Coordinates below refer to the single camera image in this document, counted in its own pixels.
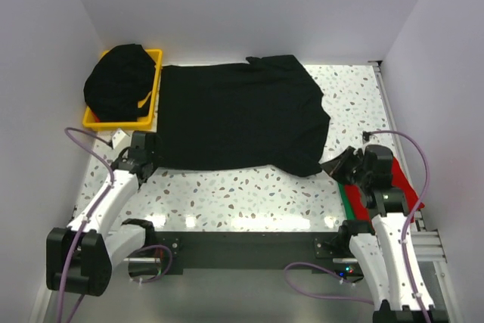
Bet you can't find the black t shirt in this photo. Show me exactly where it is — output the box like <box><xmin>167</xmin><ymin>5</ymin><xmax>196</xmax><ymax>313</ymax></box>
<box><xmin>157</xmin><ymin>55</ymin><xmax>330</xmax><ymax>177</ymax></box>

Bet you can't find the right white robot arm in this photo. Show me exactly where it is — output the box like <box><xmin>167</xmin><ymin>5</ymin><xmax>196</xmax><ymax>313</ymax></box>
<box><xmin>321</xmin><ymin>144</ymin><xmax>448</xmax><ymax>322</ymax></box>

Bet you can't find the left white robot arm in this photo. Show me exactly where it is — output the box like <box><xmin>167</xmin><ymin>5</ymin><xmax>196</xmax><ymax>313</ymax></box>
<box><xmin>45</xmin><ymin>131</ymin><xmax>160</xmax><ymax>297</ymax></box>

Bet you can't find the black shirts pile in bin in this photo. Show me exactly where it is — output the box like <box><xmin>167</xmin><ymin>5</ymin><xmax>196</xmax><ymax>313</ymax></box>
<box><xmin>83</xmin><ymin>44</ymin><xmax>156</xmax><ymax>123</ymax></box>

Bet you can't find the folded red t shirt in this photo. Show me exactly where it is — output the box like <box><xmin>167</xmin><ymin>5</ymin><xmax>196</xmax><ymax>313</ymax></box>
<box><xmin>353</xmin><ymin>157</ymin><xmax>418</xmax><ymax>221</ymax></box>

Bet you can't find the folded green t shirt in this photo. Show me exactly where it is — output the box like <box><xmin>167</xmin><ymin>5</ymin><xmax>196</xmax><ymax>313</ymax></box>
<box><xmin>338</xmin><ymin>184</ymin><xmax>359</xmax><ymax>220</ymax></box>

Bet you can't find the yellow plastic bin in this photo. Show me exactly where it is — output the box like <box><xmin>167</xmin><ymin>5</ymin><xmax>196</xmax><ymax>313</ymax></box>
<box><xmin>82</xmin><ymin>48</ymin><xmax>163</xmax><ymax>131</ymax></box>

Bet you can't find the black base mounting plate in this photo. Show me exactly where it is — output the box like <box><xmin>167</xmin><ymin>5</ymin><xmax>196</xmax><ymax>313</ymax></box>
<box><xmin>112</xmin><ymin>230</ymin><xmax>382</xmax><ymax>283</ymax></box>

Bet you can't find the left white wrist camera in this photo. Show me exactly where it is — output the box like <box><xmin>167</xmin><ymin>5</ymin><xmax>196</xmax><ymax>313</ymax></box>
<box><xmin>111</xmin><ymin>129</ymin><xmax>131</xmax><ymax>150</ymax></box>

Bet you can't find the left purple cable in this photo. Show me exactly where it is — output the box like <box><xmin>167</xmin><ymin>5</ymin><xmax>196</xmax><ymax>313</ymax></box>
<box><xmin>56</xmin><ymin>127</ymin><xmax>174</xmax><ymax>323</ymax></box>

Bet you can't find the purple cable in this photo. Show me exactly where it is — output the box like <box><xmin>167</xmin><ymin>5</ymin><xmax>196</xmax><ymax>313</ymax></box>
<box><xmin>56</xmin><ymin>127</ymin><xmax>174</xmax><ymax>323</ymax></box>
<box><xmin>283</xmin><ymin>129</ymin><xmax>432</xmax><ymax>323</ymax></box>

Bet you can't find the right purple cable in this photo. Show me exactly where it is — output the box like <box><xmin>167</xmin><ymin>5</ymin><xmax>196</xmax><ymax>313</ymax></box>
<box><xmin>283</xmin><ymin>129</ymin><xmax>432</xmax><ymax>323</ymax></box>

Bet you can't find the aluminium extrusion rail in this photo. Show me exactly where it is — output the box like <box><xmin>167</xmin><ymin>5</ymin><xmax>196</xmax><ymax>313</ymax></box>
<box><xmin>410</xmin><ymin>219</ymin><xmax>447</xmax><ymax>262</ymax></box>

